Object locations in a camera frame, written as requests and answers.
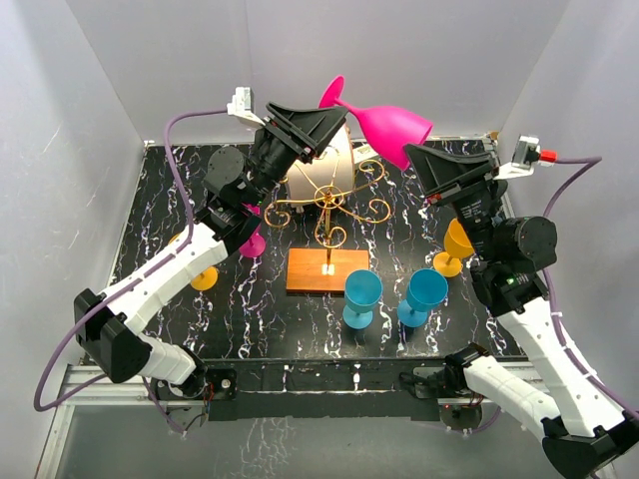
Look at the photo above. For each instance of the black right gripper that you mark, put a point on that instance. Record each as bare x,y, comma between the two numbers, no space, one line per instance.
435,168

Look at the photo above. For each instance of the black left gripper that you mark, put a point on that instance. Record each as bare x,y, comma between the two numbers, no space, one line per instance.
315,128

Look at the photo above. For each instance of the pink wine glass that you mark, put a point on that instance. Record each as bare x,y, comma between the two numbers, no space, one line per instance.
255,246
387,129

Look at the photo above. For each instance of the orange wine glass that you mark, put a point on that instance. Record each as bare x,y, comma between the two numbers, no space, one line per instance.
456,248
204,279

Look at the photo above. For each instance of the blue wine glass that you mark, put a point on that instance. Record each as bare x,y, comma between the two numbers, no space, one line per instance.
363,290
426,290

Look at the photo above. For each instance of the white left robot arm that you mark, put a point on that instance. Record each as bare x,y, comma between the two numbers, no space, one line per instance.
111,324

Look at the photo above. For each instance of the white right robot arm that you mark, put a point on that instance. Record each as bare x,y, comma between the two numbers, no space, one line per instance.
581,425

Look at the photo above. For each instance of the white cylindrical container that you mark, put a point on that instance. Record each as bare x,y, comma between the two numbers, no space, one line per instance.
334,166

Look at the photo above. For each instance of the small white tag box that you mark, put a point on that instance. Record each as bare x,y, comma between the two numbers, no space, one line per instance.
363,153

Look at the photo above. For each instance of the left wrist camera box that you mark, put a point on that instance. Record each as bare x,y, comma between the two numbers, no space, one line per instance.
242,107

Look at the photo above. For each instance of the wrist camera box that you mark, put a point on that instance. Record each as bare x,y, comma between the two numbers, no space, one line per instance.
526,156
242,107

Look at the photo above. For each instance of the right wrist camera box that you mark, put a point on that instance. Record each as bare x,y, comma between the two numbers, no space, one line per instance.
526,156

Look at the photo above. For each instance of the gold wire wine glass rack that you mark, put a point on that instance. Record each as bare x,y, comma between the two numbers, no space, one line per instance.
324,269

